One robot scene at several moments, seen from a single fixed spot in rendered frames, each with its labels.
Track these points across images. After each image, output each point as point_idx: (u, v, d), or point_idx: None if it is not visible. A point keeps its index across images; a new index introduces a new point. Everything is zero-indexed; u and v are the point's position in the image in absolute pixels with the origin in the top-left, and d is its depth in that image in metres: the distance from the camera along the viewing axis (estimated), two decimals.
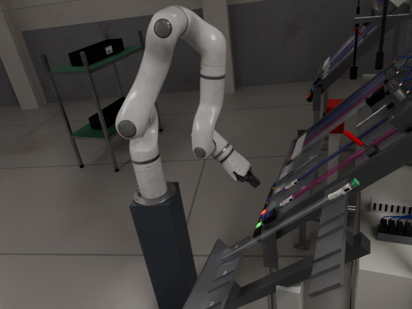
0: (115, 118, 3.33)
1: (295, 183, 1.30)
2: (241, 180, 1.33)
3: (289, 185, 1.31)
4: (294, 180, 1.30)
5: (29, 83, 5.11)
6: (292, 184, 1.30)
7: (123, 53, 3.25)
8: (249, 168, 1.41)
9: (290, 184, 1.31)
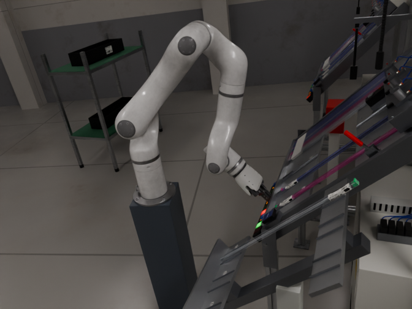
0: (115, 118, 3.33)
1: (295, 183, 1.30)
2: (254, 194, 1.34)
3: (289, 185, 1.31)
4: (294, 180, 1.30)
5: (29, 83, 5.11)
6: (292, 184, 1.30)
7: (123, 53, 3.25)
8: (262, 182, 1.42)
9: (290, 184, 1.31)
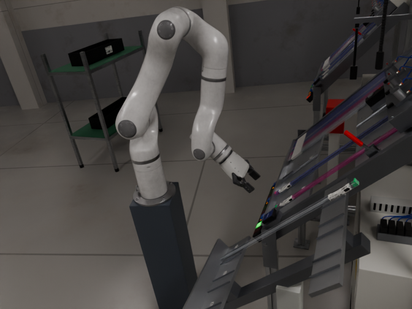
0: (115, 118, 3.33)
1: (289, 187, 1.31)
2: (233, 181, 1.31)
3: (282, 189, 1.33)
4: (287, 184, 1.32)
5: (29, 83, 5.11)
6: (286, 187, 1.32)
7: (123, 53, 3.25)
8: (246, 161, 1.44)
9: (284, 188, 1.33)
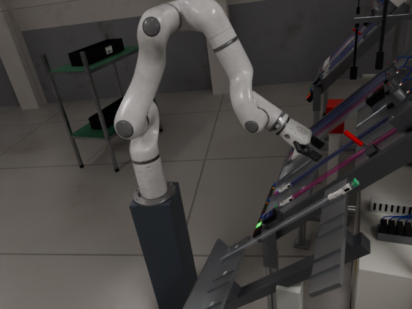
0: None
1: (289, 187, 1.31)
2: None
3: (282, 189, 1.33)
4: (287, 184, 1.32)
5: (29, 83, 5.11)
6: (286, 187, 1.32)
7: (123, 53, 3.25)
8: (299, 151, 1.14)
9: (284, 188, 1.33)
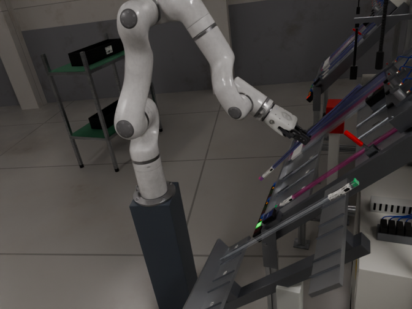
0: None
1: (271, 170, 1.31)
2: None
3: (265, 173, 1.32)
4: (270, 167, 1.31)
5: (29, 83, 5.11)
6: (268, 171, 1.31)
7: (123, 53, 3.25)
8: (291, 137, 1.15)
9: (267, 172, 1.32)
